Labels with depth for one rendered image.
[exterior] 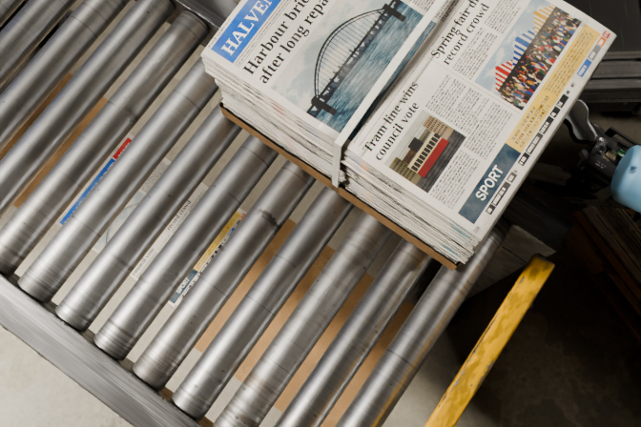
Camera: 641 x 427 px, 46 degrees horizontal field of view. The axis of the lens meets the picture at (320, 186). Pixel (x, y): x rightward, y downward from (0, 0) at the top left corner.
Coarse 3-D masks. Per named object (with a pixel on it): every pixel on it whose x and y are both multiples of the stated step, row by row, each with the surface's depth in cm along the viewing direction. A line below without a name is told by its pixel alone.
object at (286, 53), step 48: (288, 0) 85; (336, 0) 85; (384, 0) 86; (240, 48) 84; (288, 48) 84; (336, 48) 84; (240, 96) 91; (288, 96) 83; (336, 96) 83; (288, 144) 99
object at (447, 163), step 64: (512, 0) 86; (448, 64) 84; (512, 64) 84; (576, 64) 83; (384, 128) 82; (448, 128) 82; (512, 128) 82; (384, 192) 86; (448, 192) 80; (512, 192) 80; (448, 256) 96
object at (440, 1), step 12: (444, 0) 85; (432, 12) 84; (420, 24) 84; (408, 48) 83; (396, 60) 83; (384, 72) 82; (384, 84) 82; (372, 96) 82; (360, 108) 82; (348, 132) 82
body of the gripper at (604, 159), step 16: (592, 144) 102; (608, 144) 100; (624, 144) 101; (592, 160) 99; (608, 160) 99; (576, 176) 103; (592, 176) 100; (608, 176) 98; (592, 192) 103; (608, 192) 100; (640, 224) 102
